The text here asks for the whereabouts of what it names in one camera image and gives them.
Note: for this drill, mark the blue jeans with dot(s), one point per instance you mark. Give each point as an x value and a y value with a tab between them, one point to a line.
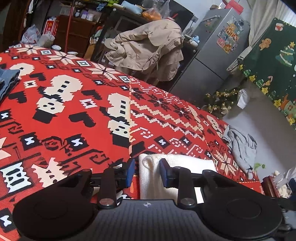
8	81

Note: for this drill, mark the red flat box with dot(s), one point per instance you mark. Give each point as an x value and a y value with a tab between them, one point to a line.
235	5

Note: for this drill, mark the clear plastic cup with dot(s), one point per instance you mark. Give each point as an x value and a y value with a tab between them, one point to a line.
278	178

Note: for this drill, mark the colourful fridge sticker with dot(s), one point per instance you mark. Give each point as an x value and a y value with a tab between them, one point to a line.
230	34

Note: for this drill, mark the wooden drawer cabinet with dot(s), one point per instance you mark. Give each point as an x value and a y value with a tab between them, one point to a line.
78	34

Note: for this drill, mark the clear plastic bag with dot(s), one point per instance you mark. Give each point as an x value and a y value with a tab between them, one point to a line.
161	7

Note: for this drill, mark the small green plant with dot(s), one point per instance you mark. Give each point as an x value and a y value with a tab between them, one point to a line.
259	166

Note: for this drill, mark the beige jacket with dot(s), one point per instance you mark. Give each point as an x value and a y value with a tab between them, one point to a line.
143	46

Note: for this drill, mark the dark blue fluffy cloth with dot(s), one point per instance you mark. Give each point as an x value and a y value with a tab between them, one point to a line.
292	187

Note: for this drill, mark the red patterned blanket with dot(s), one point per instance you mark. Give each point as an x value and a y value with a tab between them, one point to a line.
92	120

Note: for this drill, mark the green Christmas wall banner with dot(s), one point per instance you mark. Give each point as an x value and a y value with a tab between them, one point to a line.
272	69

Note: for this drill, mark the red paper box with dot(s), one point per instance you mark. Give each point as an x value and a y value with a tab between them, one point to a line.
50	26

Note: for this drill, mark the grey refrigerator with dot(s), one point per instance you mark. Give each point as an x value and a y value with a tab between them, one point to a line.
208	64

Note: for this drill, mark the white printed plastic bag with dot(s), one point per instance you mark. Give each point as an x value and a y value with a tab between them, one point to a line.
34	36

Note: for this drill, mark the wooden nightstand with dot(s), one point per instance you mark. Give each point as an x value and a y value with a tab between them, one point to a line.
270	187

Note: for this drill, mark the white bowl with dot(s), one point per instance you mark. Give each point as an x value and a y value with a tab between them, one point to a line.
72	53

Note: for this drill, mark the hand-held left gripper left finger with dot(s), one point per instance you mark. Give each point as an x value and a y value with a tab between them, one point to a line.
130	172

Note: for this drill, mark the white knit vest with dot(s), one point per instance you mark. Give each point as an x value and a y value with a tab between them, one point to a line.
150	178

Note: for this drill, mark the orange plastic bag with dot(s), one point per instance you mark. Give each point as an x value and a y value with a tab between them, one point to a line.
151	14

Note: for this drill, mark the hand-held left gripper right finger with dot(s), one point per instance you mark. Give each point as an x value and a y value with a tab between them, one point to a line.
164	173

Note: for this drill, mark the white tied curtain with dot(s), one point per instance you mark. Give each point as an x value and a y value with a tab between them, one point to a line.
256	27

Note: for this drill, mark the small Christmas tree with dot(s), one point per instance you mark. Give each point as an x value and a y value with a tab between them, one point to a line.
219	102

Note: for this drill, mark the light blue cloth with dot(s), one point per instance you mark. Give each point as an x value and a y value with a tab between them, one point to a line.
130	5

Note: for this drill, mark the grey sweater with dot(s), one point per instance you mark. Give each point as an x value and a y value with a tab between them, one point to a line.
242	148

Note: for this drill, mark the white hanging cloth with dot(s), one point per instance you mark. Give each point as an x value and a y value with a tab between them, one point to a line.
243	98

